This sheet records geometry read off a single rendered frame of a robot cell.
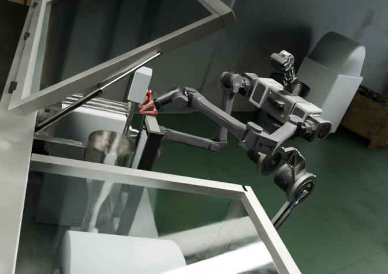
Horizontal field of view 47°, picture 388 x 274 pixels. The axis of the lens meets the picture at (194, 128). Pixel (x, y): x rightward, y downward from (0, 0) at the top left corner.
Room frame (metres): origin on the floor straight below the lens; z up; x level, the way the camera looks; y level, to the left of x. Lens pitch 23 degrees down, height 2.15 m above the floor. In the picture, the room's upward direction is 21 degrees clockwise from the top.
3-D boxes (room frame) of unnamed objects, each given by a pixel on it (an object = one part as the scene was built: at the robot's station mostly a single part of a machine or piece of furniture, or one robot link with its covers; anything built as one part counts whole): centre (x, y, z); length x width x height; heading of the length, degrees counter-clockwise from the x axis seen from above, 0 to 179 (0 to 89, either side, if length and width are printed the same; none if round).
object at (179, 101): (1.91, 0.09, 1.45); 0.12 x 0.12 x 0.09; 22
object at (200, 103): (1.86, -0.09, 1.45); 0.43 x 0.06 x 0.11; 58
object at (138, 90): (1.33, 0.20, 1.66); 0.07 x 0.07 x 0.10; 11
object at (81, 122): (1.48, 0.41, 1.17); 0.34 x 0.05 x 0.54; 113
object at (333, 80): (6.67, -1.63, 0.74); 0.75 x 0.64 x 1.48; 137
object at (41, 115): (1.50, 0.56, 1.34); 0.07 x 0.07 x 0.07; 23
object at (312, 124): (2.14, -0.53, 1.45); 0.09 x 0.08 x 0.12; 47
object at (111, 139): (1.14, 0.21, 1.50); 0.14 x 0.14 x 0.06
